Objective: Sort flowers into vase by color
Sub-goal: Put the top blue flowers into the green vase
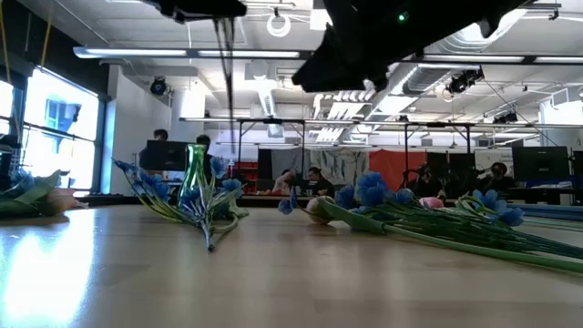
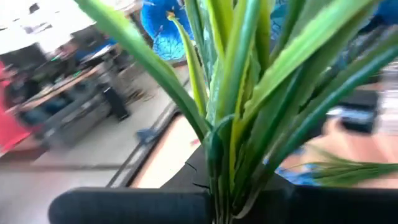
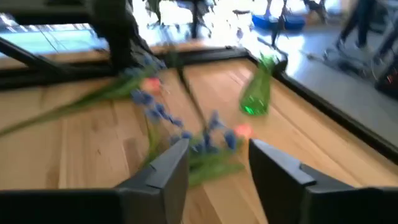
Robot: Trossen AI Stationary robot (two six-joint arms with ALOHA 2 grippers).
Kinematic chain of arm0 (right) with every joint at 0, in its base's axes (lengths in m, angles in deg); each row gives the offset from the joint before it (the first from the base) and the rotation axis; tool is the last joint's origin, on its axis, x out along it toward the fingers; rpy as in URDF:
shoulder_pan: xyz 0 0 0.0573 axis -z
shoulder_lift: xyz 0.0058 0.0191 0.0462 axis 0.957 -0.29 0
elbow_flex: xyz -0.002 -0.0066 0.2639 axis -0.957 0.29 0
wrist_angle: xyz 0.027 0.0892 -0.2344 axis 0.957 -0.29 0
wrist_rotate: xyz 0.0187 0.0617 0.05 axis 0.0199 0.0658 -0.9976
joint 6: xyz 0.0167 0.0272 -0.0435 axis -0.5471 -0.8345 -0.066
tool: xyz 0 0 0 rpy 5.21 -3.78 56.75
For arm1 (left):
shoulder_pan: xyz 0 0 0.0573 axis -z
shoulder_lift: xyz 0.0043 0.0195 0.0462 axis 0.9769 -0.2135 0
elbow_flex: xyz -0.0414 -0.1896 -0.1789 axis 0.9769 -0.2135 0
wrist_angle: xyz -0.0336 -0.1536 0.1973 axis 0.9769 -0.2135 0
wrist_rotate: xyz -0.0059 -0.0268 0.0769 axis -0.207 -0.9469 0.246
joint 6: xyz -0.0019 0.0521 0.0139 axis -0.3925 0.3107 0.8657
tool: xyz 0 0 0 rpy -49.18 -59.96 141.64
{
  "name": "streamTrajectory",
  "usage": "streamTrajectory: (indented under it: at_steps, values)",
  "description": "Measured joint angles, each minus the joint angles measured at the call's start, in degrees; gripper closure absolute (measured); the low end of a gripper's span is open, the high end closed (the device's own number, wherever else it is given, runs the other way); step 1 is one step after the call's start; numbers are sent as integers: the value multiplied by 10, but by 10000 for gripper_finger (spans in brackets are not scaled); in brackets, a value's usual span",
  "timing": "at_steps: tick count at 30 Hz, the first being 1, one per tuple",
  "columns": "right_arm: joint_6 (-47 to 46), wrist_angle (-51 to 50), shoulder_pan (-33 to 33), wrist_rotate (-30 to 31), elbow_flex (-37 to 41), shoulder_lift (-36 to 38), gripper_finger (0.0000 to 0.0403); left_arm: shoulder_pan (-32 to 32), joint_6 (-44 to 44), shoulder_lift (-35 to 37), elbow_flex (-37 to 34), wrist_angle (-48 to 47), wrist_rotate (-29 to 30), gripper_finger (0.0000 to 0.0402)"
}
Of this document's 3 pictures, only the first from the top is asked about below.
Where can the red storage bin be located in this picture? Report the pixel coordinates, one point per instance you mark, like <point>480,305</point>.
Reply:
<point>246,172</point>

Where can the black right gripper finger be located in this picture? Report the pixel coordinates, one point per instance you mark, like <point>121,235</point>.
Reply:
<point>337,68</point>

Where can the black computer monitor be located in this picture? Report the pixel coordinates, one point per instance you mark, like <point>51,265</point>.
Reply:
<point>165,156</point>
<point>540,163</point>

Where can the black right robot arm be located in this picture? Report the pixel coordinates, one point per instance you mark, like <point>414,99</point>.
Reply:
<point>455,16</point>

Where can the long ceiling light fixture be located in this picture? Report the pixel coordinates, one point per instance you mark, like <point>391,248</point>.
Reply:
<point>136,53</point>
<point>478,58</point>

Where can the large bright window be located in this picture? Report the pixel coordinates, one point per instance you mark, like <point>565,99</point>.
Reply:
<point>59,132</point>

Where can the person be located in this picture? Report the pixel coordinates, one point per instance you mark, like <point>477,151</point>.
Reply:
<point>426,182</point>
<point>284,181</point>
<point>160,134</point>
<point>319,182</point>
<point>497,177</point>
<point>203,139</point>

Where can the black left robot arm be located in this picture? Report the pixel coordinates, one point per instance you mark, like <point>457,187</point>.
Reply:
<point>196,7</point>

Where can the blue mat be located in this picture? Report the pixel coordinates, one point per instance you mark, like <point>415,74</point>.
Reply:
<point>555,212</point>

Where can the green glass vase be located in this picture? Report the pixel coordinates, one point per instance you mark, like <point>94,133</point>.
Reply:
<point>195,175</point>

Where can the pink artificial tulip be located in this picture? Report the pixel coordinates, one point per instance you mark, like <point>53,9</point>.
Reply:
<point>59,200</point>
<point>432,202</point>
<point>321,210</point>

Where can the orange curtain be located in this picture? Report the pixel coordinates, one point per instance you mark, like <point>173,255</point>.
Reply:
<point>396,166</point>

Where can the black ceiling camera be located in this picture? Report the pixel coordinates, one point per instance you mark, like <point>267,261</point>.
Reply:
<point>462,81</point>
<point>158,86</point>

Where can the black metal rig frame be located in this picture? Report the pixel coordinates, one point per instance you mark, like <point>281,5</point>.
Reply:
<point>273,121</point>

